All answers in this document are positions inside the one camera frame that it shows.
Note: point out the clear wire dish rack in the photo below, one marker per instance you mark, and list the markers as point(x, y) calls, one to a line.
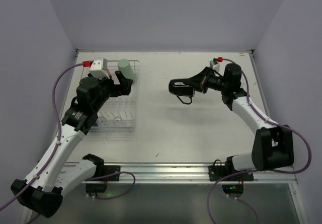
point(123, 106)

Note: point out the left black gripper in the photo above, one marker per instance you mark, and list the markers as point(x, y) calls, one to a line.
point(116, 85)

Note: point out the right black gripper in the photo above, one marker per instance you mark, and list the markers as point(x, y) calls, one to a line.
point(204, 78)

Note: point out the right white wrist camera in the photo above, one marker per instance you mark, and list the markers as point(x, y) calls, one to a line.
point(215, 65)

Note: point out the black mug with handle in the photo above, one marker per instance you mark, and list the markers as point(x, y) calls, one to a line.
point(178, 88)

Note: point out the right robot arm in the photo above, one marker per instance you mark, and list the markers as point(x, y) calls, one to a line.
point(273, 144)

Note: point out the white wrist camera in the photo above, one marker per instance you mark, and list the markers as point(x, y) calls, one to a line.
point(215, 65)
point(99, 68)

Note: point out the light green plastic cup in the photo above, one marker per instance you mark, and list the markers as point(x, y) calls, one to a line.
point(125, 68)

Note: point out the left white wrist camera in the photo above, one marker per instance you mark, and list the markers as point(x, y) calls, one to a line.
point(99, 68)

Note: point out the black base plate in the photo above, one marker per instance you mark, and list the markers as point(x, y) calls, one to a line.
point(110, 172)
point(221, 169)

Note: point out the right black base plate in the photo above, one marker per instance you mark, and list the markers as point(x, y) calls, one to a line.
point(221, 169)

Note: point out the aluminium mounting rail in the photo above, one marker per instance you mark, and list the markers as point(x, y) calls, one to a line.
point(192, 173)

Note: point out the clear glass in rack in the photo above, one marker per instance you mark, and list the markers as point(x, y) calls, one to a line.
point(118, 121)
point(102, 121)

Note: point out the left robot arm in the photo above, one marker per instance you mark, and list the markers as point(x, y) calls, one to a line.
point(44, 189)

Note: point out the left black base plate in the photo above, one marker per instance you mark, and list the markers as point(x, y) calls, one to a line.
point(110, 172)

